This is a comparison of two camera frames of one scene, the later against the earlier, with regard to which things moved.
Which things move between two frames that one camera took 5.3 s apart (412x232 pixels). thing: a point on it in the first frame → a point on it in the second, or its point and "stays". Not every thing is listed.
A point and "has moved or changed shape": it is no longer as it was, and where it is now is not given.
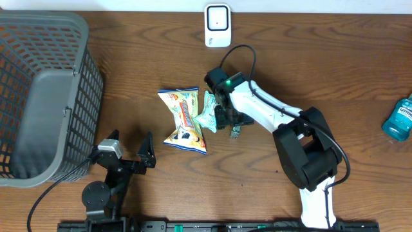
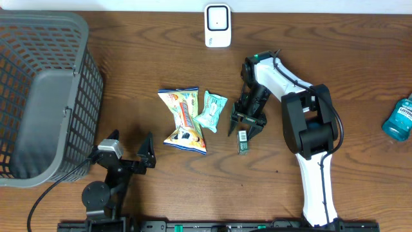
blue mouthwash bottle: (398, 125) stays
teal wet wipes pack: (207, 118) stays
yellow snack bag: (188, 135) stays
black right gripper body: (228, 117) → (249, 111)
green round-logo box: (235, 131) has moved or changed shape
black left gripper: (140, 169) stays
